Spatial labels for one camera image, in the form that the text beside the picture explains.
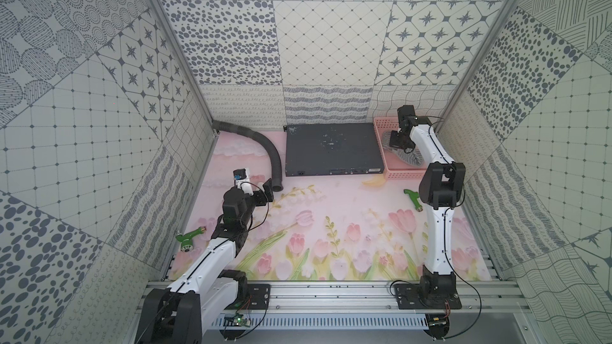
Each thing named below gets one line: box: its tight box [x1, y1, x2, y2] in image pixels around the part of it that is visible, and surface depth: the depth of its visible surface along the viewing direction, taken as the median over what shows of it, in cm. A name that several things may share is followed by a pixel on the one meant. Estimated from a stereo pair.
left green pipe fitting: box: [175, 226, 207, 253], surface depth 87 cm
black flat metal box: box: [283, 122, 385, 177], surface depth 110 cm
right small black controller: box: [423, 312, 450, 340], surface depth 73 cm
